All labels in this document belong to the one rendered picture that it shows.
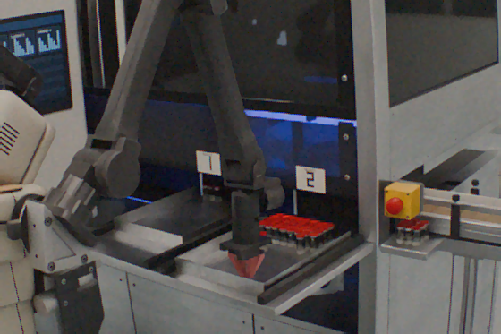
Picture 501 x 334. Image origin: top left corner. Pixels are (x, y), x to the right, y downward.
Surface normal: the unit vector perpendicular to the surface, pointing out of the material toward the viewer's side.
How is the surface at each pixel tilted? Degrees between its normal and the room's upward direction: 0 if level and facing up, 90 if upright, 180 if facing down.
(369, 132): 90
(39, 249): 82
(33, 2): 90
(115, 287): 90
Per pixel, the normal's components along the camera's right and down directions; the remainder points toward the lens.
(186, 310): -0.62, 0.24
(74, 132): 0.65, 0.15
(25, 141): 0.80, 0.11
